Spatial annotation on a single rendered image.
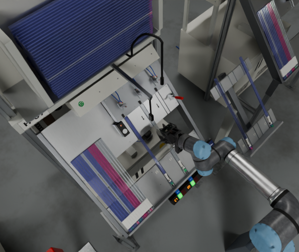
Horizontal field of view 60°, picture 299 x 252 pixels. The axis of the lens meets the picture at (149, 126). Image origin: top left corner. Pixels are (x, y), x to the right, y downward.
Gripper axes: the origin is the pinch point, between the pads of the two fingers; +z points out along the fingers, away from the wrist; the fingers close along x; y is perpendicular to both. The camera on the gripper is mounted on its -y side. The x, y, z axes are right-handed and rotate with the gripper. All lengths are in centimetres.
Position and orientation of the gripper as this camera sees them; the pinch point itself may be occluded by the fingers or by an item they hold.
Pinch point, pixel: (160, 131)
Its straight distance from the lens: 140.6
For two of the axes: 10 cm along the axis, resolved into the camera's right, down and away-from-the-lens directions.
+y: -4.0, -7.4, -5.4
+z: -5.5, -2.7, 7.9
